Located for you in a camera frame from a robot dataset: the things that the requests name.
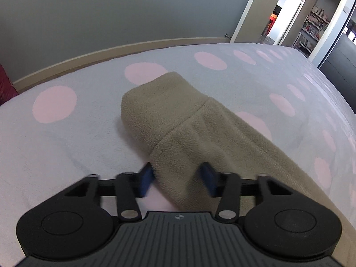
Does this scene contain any grey pink-dotted bedsheet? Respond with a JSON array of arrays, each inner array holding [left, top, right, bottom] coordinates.
[[0, 42, 356, 267]]

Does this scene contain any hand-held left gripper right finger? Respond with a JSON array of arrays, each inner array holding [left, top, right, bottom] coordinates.
[[198, 161, 295, 222]]

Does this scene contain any white room door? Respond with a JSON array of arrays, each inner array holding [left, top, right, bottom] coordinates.
[[230, 0, 275, 44]]

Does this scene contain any beige fleece hooded jacket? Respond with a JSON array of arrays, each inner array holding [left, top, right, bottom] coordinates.
[[121, 72, 355, 267]]

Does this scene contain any dark sliding-door wardrobe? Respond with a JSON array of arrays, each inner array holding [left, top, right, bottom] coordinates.
[[318, 19, 356, 114]]

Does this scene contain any dark red cushion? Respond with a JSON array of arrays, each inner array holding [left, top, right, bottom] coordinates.
[[0, 64, 14, 107]]

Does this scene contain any beige wall skirting board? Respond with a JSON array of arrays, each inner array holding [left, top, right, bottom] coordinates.
[[12, 37, 226, 93]]

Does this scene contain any white door frame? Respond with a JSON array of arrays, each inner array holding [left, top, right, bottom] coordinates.
[[307, 0, 355, 67]]

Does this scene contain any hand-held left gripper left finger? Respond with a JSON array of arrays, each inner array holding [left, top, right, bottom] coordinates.
[[63, 163, 155, 222]]

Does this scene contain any bookshelf with books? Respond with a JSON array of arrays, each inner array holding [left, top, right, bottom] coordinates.
[[293, 4, 330, 57]]

